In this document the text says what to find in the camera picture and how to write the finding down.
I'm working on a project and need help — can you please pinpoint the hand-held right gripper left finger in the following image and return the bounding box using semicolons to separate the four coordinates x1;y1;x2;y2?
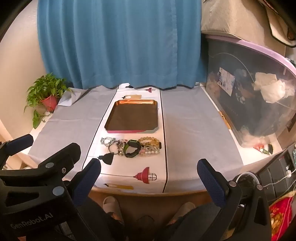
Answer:
65;159;102;208

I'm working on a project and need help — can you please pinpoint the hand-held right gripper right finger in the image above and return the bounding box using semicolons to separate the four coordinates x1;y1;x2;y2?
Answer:
196;159;271;241

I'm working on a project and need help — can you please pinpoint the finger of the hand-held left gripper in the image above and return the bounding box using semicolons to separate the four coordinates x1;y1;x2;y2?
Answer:
38;142;82;183
0;134;34;163

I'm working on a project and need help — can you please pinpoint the grey teal bead bracelet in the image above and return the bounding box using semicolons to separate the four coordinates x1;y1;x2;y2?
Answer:
100;137;116;146

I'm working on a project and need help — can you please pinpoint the pink green bead bracelet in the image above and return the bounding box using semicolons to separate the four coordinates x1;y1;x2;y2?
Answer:
117;139;127;156

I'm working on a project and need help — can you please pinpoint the black green wristwatch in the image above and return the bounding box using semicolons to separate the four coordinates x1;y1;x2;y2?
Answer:
124;139;141;158

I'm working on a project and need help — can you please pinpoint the yellow black bead bracelet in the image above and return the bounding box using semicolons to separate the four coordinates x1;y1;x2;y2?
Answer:
141;142;162;150

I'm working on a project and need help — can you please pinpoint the white pearl bracelet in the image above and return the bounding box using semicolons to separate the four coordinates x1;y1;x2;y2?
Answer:
140;146;161;157

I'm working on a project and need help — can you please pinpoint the copper tray with pink edge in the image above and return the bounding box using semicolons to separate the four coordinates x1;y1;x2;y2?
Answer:
105;100;159;134

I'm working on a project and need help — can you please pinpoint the white slipper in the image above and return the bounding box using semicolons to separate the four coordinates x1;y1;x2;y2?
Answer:
173;202;197;223
103;196;123;220

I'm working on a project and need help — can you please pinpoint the person's left leg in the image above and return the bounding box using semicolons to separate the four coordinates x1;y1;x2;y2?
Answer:
76;197;130;241

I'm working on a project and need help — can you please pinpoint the person's leg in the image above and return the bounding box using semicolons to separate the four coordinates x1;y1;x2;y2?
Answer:
155;206;222;241
76;197;130;241

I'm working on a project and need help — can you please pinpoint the white printed table runner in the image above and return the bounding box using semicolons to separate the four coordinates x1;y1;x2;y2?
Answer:
82;85;169;194

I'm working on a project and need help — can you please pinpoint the person's right leg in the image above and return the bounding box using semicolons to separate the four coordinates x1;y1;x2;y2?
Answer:
155;206;222;241

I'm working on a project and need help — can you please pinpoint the grey tablecloth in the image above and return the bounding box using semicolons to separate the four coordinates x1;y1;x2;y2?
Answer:
28;85;243;193

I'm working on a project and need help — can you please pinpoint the green potted plant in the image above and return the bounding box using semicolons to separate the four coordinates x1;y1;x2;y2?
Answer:
24;73;72;129

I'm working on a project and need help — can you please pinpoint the red green small packet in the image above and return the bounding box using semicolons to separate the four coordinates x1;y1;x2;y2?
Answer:
253;144;274;154

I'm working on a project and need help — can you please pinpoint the black electronic device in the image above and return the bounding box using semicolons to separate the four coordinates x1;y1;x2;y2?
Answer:
254;144;296;202

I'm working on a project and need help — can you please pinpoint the red floral cloth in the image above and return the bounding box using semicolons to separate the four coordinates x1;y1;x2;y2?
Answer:
268;190;296;241

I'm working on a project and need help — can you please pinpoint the clear storage box purple lid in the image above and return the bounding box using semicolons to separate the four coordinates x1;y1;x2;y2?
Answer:
205;35;296;149

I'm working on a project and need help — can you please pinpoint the white crumpled cloth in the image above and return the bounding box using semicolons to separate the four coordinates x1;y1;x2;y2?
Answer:
252;72;293;103

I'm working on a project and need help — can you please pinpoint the blue curtain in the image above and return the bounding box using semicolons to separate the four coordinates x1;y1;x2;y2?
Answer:
37;0;207;90

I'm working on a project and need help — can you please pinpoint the grey cushion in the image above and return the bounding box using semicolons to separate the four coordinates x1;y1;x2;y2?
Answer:
201;0;287;54

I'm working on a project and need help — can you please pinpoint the white cable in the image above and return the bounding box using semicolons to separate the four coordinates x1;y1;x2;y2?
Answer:
264;170;292;188

